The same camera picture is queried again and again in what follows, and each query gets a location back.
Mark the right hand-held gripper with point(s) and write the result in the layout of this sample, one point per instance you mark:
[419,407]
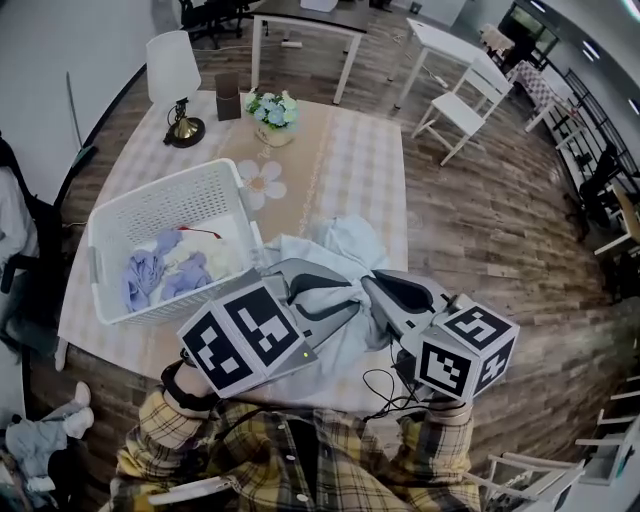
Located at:
[470,345]

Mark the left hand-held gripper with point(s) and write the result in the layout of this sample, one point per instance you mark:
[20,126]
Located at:
[240,340]

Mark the pale blue clothes garment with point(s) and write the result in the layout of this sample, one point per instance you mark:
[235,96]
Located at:
[345,240]

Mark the cream clothes garment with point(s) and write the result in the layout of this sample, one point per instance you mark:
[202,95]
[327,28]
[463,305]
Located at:
[215,255]

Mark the white plastic laundry basket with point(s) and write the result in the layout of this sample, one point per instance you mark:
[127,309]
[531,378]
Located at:
[165,200]

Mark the person's left forearm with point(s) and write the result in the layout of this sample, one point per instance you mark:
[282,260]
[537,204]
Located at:
[165,420]

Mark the person's right forearm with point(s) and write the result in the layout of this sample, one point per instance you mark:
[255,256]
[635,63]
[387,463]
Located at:
[440,440]

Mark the dark brown pen holder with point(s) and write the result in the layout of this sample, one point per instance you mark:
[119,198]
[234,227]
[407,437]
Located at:
[227,102]

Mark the beige checkered tablecloth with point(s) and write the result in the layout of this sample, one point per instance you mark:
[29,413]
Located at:
[350,165]

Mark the person's plaid shirt torso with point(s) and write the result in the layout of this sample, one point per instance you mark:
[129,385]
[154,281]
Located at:
[300,460]

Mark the black wristband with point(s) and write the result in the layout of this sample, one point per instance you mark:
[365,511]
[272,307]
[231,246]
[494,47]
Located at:
[180,395]

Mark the blue flower pot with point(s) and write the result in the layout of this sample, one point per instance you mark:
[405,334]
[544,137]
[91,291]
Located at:
[272,115]

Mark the white folding chair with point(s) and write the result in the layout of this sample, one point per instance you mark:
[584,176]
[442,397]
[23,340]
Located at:
[457,112]

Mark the white wooden armchair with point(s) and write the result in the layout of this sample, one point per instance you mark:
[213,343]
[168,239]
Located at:
[530,470]

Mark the white body-worn device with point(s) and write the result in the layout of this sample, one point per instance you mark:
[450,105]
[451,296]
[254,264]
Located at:
[190,490]

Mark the black metal rack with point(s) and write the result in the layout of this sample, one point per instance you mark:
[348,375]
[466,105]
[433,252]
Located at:
[590,130]

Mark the white floor power strip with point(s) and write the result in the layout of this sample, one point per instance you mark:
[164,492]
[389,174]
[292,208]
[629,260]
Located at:
[291,44]

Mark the table with checkered tablecloth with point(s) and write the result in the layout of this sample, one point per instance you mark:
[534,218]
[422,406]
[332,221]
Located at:
[537,85]

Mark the white side table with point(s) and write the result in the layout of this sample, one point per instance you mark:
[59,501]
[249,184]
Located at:
[440,40]

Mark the green floor mop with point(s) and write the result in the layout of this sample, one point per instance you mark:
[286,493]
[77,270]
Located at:
[87,155]

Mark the white shade table lamp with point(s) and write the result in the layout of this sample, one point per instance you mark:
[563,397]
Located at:
[170,65]

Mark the black office chair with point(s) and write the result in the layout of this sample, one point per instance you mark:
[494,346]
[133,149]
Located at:
[200,20]
[47,235]

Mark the dark-top desk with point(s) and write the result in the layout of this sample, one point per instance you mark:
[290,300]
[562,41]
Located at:
[320,17]

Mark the beige covered chair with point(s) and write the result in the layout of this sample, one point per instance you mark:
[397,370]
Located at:
[495,36]

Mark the white printer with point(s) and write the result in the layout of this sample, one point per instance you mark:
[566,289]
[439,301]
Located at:
[320,4]

